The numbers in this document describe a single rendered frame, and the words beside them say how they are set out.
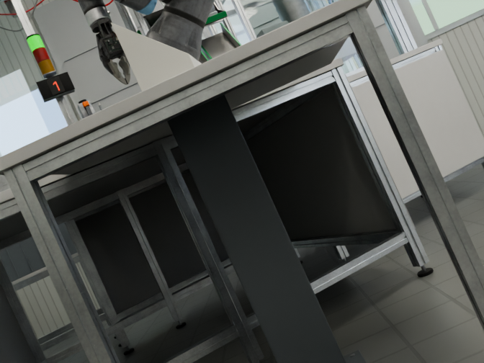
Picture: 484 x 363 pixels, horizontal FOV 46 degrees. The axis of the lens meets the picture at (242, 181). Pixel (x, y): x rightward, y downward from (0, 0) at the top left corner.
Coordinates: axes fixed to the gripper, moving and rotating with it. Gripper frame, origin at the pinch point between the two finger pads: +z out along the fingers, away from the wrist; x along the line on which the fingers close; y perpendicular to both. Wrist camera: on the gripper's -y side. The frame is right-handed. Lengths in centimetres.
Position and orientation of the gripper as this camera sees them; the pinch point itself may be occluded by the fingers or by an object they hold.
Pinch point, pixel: (125, 81)
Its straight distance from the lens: 193.9
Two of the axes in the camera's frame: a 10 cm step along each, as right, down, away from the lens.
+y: 3.0, -1.4, -9.4
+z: 4.2, 9.1, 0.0
